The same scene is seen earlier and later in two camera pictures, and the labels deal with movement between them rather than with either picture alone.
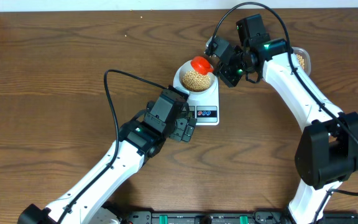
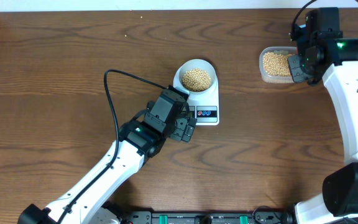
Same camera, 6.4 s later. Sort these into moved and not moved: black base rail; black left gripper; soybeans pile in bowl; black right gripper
Moved: black right gripper
Not moved: black base rail; black left gripper; soybeans pile in bowl
